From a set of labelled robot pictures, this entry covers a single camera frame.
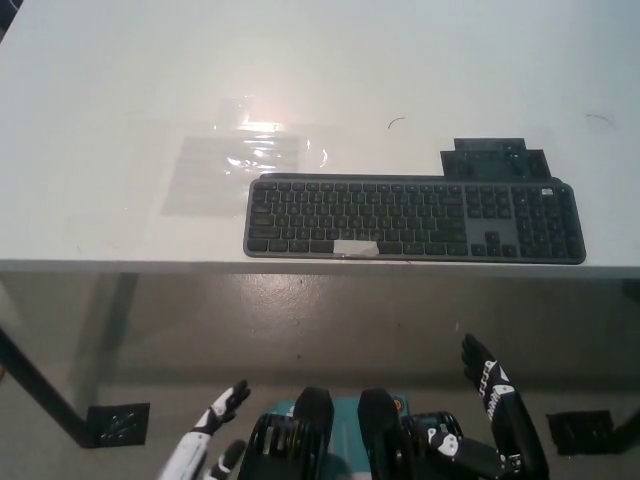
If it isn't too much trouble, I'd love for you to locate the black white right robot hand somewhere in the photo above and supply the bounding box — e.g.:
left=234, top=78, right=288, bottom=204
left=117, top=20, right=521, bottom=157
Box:
left=424, top=333, right=551, bottom=480

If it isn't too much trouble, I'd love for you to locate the black metal table leg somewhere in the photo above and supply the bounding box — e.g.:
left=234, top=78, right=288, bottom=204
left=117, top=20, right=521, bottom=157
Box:
left=0, top=324, right=99, bottom=449

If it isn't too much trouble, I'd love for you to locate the crinkled clear tape piece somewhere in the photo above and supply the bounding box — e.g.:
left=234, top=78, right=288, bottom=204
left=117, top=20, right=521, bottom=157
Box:
left=212, top=96, right=330, bottom=177

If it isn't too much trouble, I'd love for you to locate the dark grey wireless keyboard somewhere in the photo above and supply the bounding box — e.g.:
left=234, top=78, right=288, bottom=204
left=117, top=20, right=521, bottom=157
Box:
left=243, top=171, right=587, bottom=265

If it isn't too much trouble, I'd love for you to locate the white tape strip on spacebar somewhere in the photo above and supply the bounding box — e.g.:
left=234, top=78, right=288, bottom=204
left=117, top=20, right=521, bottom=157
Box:
left=332, top=239, right=379, bottom=257

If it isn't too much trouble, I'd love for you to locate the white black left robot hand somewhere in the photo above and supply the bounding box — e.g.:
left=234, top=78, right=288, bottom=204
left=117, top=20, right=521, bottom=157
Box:
left=158, top=379, right=251, bottom=480

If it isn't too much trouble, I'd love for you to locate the black ribbed robot body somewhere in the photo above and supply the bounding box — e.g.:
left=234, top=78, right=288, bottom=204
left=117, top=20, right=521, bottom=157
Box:
left=238, top=385, right=481, bottom=480

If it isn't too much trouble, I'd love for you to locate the teal robot body plate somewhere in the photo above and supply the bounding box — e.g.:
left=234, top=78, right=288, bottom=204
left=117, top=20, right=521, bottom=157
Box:
left=259, top=394, right=412, bottom=480

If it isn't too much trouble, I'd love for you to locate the clear rectangular plastic sheet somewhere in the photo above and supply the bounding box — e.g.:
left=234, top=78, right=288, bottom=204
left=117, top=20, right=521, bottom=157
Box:
left=159, top=135, right=302, bottom=219

